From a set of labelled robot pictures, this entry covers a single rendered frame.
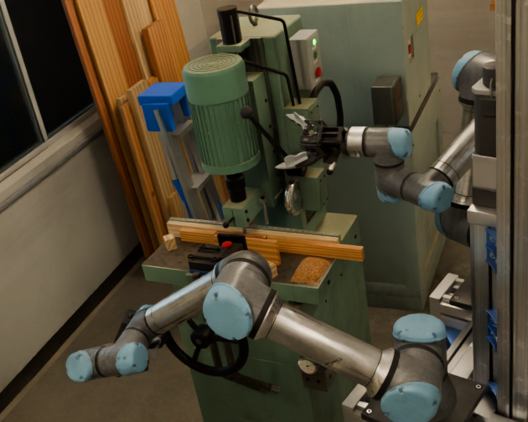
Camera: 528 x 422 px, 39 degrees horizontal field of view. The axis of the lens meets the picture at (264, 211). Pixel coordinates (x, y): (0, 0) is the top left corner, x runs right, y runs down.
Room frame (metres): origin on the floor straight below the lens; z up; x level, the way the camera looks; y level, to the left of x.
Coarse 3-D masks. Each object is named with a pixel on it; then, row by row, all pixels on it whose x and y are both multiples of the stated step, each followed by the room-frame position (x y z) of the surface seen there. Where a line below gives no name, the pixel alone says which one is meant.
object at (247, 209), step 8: (248, 192) 2.06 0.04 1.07; (256, 192) 2.06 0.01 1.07; (248, 200) 2.01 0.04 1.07; (256, 200) 2.05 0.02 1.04; (224, 208) 1.99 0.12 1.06; (232, 208) 1.98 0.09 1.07; (240, 208) 1.97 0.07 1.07; (248, 208) 2.00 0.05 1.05; (256, 208) 2.04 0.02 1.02; (224, 216) 2.00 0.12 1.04; (232, 216) 1.98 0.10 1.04; (240, 216) 1.97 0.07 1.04; (248, 216) 1.99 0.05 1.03; (232, 224) 1.98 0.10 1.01; (240, 224) 1.97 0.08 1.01; (248, 224) 1.98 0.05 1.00
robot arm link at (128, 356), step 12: (120, 336) 1.52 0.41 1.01; (132, 336) 1.50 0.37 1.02; (144, 336) 1.52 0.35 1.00; (108, 348) 1.47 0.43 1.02; (120, 348) 1.45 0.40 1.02; (132, 348) 1.44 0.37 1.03; (144, 348) 1.47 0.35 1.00; (96, 360) 1.46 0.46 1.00; (108, 360) 1.44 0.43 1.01; (120, 360) 1.43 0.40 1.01; (132, 360) 1.42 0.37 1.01; (144, 360) 1.45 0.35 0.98; (108, 372) 1.43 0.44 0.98; (120, 372) 1.42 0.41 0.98; (132, 372) 1.41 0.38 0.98
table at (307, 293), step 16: (176, 240) 2.14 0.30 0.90; (160, 256) 2.06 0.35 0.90; (176, 256) 2.04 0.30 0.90; (288, 256) 1.92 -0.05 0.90; (304, 256) 1.91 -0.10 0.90; (320, 256) 1.89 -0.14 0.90; (144, 272) 2.02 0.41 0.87; (160, 272) 1.99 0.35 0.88; (176, 272) 1.96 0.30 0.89; (288, 272) 1.84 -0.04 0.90; (336, 272) 1.86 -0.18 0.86; (272, 288) 1.80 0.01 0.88; (288, 288) 1.78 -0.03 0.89; (304, 288) 1.75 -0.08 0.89; (320, 288) 1.75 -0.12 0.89; (320, 304) 1.74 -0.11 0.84
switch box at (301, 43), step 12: (300, 36) 2.22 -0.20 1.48; (312, 36) 2.22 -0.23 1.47; (300, 48) 2.19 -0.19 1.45; (312, 48) 2.21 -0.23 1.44; (300, 60) 2.19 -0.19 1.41; (312, 60) 2.20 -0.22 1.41; (300, 72) 2.19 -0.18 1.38; (312, 72) 2.19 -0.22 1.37; (300, 84) 2.19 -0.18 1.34; (312, 84) 2.18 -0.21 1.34
